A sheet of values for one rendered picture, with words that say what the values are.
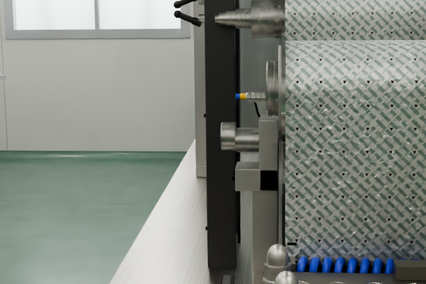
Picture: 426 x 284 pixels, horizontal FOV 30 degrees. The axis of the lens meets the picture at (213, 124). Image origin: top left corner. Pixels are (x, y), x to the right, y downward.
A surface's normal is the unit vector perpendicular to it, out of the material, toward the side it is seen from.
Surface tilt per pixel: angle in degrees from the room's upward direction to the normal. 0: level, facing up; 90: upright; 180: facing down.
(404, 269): 90
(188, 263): 0
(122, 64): 90
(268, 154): 90
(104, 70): 90
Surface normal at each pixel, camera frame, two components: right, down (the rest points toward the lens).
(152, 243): -0.01, -0.99
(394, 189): -0.08, 0.16
